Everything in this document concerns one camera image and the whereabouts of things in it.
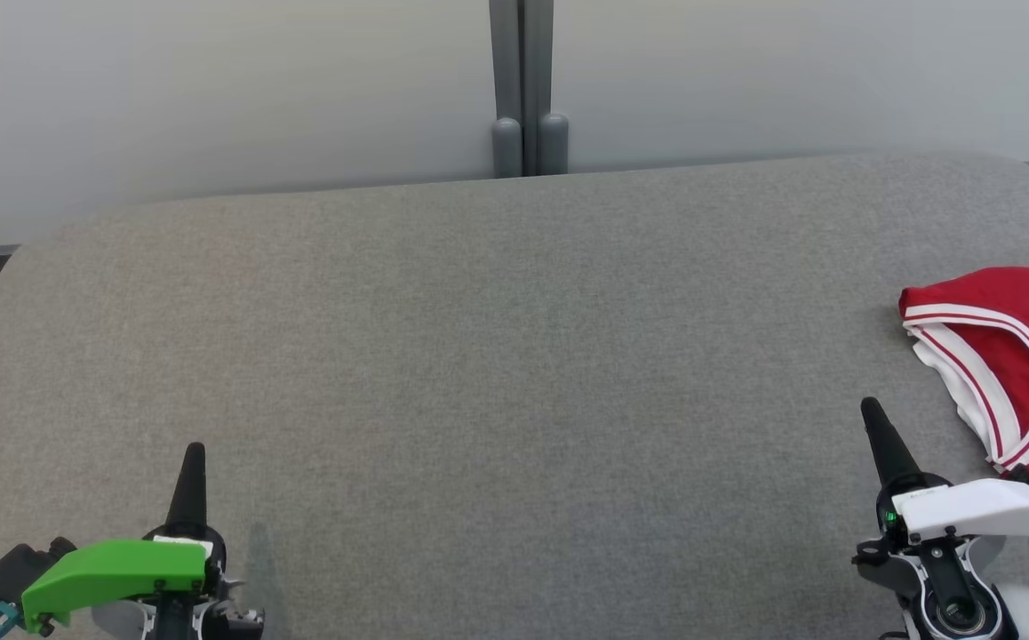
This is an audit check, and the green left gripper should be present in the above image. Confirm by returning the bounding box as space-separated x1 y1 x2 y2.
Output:
21 442 265 640

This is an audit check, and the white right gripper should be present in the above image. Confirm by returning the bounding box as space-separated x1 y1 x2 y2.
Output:
852 397 1029 640

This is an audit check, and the red jersey with black number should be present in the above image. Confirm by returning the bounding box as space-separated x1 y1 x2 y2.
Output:
898 258 1029 478

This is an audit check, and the grey partition post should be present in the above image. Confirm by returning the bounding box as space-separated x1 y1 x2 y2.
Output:
523 0 570 177
490 0 524 180

